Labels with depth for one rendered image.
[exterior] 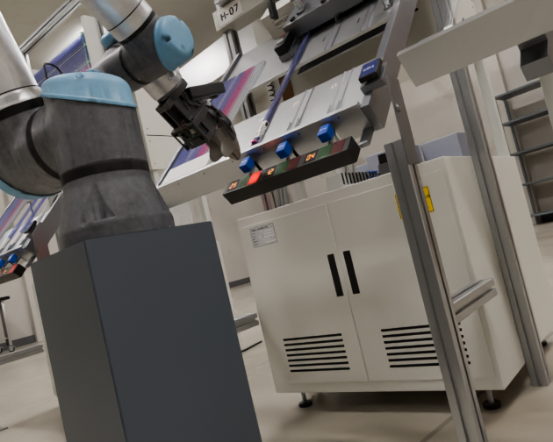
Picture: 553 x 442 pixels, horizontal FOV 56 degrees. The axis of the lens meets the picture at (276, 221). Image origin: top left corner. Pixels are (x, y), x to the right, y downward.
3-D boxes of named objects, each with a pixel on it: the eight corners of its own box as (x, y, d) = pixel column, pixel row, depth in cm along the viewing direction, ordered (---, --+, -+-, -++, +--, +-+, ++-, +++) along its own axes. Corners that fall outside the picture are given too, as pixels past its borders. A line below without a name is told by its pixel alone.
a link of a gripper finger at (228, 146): (232, 173, 112) (204, 143, 107) (240, 155, 115) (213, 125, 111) (241, 169, 110) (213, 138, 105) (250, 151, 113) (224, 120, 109)
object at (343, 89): (369, 117, 101) (362, 105, 99) (163, 199, 142) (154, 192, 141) (385, 64, 113) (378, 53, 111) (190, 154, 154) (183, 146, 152)
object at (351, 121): (376, 131, 102) (356, 103, 98) (168, 209, 143) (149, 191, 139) (377, 127, 102) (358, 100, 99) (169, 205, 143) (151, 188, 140)
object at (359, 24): (402, 31, 125) (392, 13, 122) (217, 122, 166) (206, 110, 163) (419, -30, 145) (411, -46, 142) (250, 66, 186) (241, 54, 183)
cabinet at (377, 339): (511, 417, 118) (443, 155, 121) (279, 412, 161) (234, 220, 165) (563, 338, 168) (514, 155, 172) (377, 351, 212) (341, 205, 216)
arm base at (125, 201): (89, 240, 59) (72, 156, 59) (44, 260, 70) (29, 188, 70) (197, 224, 69) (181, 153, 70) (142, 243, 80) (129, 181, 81)
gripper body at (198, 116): (188, 153, 109) (147, 111, 103) (204, 128, 114) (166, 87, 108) (212, 143, 104) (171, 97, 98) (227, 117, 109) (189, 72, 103)
